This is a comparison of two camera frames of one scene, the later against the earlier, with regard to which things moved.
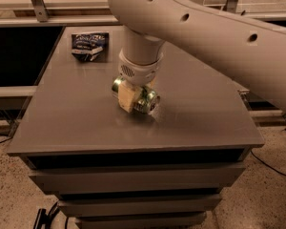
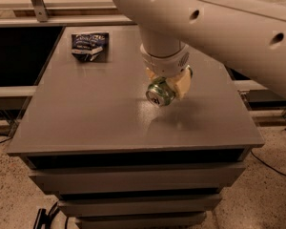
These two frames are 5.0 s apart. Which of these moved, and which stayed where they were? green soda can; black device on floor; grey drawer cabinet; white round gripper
Moved: green soda can; white round gripper
Stayed: grey drawer cabinet; black device on floor
